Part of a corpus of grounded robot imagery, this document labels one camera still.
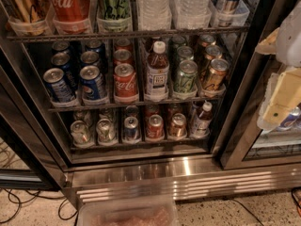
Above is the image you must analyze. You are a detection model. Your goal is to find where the pepsi can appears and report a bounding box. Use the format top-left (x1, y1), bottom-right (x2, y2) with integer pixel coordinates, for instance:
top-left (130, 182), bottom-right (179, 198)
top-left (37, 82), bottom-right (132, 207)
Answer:
top-left (43, 68), bottom-right (76, 103)
top-left (80, 66), bottom-right (107, 101)

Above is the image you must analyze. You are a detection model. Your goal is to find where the gold can shelf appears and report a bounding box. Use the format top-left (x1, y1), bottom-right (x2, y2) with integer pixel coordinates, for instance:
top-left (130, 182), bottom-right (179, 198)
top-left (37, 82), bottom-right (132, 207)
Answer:
top-left (1, 0), bottom-right (49, 36)
top-left (201, 58), bottom-right (229, 97)

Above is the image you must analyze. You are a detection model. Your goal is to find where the front red Coca-Cola can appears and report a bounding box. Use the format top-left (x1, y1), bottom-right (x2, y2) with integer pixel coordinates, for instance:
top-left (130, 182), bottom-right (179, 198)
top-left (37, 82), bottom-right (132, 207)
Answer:
top-left (114, 63), bottom-right (138, 102)

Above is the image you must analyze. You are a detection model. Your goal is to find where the bottom shelf orange can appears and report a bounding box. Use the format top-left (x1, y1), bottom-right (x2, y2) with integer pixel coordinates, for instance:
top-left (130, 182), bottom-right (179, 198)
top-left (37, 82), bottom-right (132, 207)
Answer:
top-left (168, 113), bottom-right (186, 137)

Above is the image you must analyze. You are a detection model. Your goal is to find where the bottom shelf tea bottle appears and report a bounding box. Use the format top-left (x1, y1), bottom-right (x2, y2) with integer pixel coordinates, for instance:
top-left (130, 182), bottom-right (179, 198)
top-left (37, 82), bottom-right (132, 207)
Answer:
top-left (190, 102), bottom-right (213, 137)

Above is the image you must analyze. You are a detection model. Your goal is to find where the bottom shelf left white can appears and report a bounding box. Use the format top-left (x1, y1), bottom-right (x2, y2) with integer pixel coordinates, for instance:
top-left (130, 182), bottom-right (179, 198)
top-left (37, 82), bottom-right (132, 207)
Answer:
top-left (71, 121), bottom-right (93, 148)

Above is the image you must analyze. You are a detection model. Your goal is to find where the front left Pepsi can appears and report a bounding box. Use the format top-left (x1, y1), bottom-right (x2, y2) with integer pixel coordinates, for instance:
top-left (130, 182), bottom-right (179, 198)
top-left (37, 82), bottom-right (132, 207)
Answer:
top-left (43, 68), bottom-right (76, 103)

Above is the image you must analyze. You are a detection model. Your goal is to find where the brown tea bottle white cap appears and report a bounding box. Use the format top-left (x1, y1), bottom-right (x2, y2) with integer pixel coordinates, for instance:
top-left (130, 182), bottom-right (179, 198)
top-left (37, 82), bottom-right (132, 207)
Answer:
top-left (145, 41), bottom-right (169, 101)

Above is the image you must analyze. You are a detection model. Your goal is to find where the clear water bottle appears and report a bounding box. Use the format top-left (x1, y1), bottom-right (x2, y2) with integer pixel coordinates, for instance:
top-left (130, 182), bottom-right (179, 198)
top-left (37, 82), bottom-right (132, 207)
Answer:
top-left (137, 0), bottom-right (171, 31)
top-left (170, 0), bottom-right (212, 29)

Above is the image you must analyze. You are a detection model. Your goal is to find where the bottom shelf blue can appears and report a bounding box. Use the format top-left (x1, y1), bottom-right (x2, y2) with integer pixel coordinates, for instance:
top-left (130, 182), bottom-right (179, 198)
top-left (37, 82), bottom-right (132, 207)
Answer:
top-left (124, 117), bottom-right (139, 141)

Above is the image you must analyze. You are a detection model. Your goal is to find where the blue can behind door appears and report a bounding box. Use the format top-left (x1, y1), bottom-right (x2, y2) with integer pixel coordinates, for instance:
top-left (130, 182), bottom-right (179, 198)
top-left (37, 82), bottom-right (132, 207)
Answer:
top-left (277, 106), bottom-right (301, 131)

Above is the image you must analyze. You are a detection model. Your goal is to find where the stainless steel fridge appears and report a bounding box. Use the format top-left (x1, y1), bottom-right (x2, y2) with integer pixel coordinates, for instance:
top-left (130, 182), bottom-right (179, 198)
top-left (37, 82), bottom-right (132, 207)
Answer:
top-left (0, 0), bottom-right (300, 206)

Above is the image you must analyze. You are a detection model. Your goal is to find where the front gold can middle shelf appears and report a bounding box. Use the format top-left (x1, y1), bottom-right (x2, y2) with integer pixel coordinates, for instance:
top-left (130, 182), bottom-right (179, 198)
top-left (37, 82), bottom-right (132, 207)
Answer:
top-left (201, 58), bottom-right (229, 97)

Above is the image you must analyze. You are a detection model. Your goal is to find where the glass fridge door right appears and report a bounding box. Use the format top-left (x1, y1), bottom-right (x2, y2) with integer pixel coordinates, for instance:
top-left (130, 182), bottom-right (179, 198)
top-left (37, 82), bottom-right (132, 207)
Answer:
top-left (221, 0), bottom-right (301, 170)

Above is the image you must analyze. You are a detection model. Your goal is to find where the clear plastic bin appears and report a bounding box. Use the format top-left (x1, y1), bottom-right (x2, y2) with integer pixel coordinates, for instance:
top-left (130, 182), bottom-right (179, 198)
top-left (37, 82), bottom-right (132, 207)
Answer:
top-left (76, 196), bottom-right (180, 226)

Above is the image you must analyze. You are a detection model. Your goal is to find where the red Coca-Cola can top shelf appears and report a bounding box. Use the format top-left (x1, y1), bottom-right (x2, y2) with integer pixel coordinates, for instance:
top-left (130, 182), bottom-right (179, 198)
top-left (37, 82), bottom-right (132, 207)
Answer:
top-left (51, 0), bottom-right (90, 34)

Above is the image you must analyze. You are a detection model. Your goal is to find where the gold can top shelf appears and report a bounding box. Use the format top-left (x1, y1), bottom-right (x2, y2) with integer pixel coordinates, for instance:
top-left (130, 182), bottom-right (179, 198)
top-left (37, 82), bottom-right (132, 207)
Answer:
top-left (1, 0), bottom-right (49, 36)

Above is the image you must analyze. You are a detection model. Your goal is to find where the bottom shelf red can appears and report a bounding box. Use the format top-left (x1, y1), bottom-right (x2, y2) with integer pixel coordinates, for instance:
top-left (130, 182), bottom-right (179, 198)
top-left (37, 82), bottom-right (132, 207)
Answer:
top-left (146, 114), bottom-right (164, 139)

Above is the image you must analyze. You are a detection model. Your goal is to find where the black floor cable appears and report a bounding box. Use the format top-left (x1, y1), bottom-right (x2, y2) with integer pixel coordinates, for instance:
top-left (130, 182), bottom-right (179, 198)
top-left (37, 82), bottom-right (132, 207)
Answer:
top-left (0, 187), bottom-right (78, 224)

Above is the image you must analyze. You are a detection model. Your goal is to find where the green LaCroix can top shelf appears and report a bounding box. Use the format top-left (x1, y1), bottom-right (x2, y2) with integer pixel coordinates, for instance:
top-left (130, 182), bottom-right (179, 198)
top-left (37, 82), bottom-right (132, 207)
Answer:
top-left (98, 0), bottom-right (131, 32)

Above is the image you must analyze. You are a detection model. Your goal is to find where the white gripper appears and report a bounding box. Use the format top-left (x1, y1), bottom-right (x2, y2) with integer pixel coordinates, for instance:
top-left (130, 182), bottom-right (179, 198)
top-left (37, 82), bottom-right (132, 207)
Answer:
top-left (255, 1), bottom-right (301, 130)

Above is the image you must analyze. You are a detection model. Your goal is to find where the front green LaCroix can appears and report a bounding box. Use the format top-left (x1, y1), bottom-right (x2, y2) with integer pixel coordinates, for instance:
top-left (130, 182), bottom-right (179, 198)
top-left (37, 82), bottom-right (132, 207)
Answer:
top-left (173, 60), bottom-right (198, 93)

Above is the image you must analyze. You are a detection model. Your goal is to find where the shelf white can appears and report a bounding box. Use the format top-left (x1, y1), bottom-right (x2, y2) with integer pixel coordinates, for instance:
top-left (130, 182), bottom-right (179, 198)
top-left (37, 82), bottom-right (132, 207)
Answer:
top-left (96, 118), bottom-right (116, 143)
top-left (71, 121), bottom-right (93, 148)

